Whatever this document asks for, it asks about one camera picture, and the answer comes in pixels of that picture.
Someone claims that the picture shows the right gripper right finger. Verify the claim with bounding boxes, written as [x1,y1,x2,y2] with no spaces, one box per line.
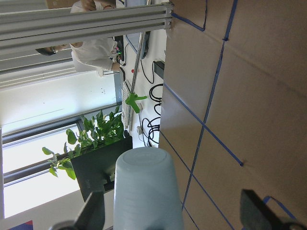
[240,189,288,230]

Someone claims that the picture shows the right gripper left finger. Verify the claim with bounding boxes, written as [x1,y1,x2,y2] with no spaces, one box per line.
[73,191,105,230]

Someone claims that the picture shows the light blue plastic cup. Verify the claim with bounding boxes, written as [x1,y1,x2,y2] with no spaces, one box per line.
[113,147,184,230]

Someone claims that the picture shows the green potted plant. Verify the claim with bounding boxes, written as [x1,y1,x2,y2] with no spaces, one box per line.
[42,106,124,180]

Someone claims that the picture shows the white keyboard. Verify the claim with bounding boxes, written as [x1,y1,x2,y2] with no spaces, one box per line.
[121,81,131,130]

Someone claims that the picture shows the long reach grabber tool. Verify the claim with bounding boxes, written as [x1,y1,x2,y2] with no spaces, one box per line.
[125,32,147,114]

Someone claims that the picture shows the seated person white shirt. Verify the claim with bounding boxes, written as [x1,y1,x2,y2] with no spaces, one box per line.
[35,0,125,77]

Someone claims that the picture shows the aluminium frame post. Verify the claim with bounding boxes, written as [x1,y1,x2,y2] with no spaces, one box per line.
[0,2,174,55]

